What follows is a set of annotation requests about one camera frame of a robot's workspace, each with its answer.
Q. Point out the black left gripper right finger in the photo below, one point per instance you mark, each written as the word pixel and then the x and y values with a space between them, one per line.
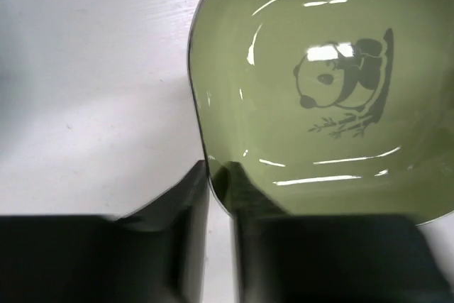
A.
pixel 340 258

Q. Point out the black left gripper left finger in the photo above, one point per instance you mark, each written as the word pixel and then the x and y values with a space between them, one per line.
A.
pixel 155 254

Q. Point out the green plate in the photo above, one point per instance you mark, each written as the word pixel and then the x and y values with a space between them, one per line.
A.
pixel 326 107

